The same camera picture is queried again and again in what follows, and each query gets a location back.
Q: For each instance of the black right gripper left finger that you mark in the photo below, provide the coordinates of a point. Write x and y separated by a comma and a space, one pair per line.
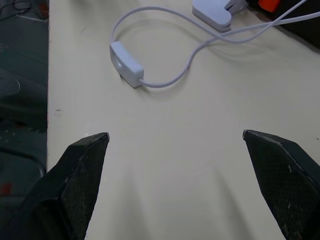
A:
75, 190

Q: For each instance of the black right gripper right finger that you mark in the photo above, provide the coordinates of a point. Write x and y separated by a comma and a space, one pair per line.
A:
282, 180

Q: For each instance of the black box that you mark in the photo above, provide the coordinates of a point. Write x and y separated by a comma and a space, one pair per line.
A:
297, 22

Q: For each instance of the orange block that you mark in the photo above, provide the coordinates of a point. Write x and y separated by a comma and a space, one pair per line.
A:
268, 4

